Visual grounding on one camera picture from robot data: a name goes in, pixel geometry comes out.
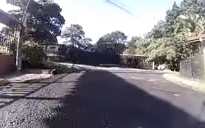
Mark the grey asphalt road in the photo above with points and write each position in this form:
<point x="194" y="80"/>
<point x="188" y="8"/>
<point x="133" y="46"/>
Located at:
<point x="123" y="96"/>

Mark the green bush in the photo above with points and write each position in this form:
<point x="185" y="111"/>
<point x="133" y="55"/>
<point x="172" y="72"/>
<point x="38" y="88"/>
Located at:
<point x="33" y="53"/>

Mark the large dark tree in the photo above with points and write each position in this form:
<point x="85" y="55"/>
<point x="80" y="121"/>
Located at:
<point x="45" y="20"/>

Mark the leafy green trees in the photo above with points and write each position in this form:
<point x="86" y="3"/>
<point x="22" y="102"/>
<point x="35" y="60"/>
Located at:
<point x="170" y="36"/>

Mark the pale kerbside pavement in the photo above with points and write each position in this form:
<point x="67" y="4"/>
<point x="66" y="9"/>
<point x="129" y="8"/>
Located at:
<point x="190" y="83"/>

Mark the building with roof overhang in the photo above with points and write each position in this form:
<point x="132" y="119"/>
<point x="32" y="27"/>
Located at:
<point x="200" y="55"/>

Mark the house with fence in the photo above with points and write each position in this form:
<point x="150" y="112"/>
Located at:
<point x="1" y="50"/>

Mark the trees behind dark wall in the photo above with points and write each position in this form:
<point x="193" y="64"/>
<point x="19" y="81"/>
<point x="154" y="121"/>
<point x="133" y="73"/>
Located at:
<point x="100" y="46"/>

